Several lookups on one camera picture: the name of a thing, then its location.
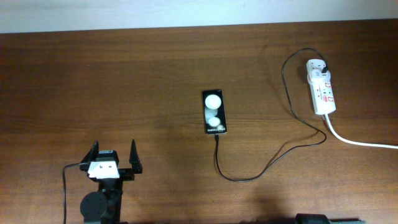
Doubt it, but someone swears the white power strip cord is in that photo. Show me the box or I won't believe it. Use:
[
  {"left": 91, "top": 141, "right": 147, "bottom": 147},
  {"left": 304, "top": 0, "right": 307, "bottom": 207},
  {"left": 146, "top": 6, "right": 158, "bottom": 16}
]
[{"left": 322, "top": 113, "right": 398, "bottom": 150}]

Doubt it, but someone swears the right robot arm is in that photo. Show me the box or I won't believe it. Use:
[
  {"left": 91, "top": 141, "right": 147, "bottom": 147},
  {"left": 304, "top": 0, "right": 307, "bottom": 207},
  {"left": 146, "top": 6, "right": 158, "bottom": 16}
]
[{"left": 294, "top": 213, "right": 330, "bottom": 224}]

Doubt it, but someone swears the white usb charger adapter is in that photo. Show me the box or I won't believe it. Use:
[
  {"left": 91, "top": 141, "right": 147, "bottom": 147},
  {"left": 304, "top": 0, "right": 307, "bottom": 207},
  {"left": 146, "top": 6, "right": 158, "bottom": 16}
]
[{"left": 307, "top": 68, "right": 331, "bottom": 85}]

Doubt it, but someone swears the black charging cable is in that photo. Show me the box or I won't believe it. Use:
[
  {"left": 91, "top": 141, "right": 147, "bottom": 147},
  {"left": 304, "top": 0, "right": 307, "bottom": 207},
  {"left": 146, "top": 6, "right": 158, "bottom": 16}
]
[{"left": 214, "top": 47, "right": 328, "bottom": 183}]

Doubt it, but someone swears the black usb plug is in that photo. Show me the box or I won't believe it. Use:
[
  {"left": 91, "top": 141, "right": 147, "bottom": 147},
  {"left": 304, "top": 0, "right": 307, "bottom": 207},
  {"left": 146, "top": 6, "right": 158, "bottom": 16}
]
[{"left": 322, "top": 65, "right": 328, "bottom": 73}]

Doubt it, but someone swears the black smartphone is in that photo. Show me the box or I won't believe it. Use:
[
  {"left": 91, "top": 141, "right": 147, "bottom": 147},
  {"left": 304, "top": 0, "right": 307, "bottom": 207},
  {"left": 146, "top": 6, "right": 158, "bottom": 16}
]
[{"left": 201, "top": 90, "right": 228, "bottom": 135}]

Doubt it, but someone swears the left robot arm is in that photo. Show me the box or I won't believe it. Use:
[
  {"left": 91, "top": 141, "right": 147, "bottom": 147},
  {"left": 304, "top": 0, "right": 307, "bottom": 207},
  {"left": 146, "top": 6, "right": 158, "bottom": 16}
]
[{"left": 80, "top": 141, "right": 142, "bottom": 224}]

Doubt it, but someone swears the white power strip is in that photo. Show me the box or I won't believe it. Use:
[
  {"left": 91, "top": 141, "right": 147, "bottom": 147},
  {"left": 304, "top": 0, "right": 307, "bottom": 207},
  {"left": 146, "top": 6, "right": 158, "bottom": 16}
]
[{"left": 306, "top": 59, "right": 336, "bottom": 115}]

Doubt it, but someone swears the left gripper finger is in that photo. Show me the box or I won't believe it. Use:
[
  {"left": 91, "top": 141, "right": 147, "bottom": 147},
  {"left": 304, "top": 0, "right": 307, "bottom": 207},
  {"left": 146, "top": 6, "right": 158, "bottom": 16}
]
[
  {"left": 81, "top": 141, "right": 99, "bottom": 163},
  {"left": 129, "top": 139, "right": 142, "bottom": 170}
]

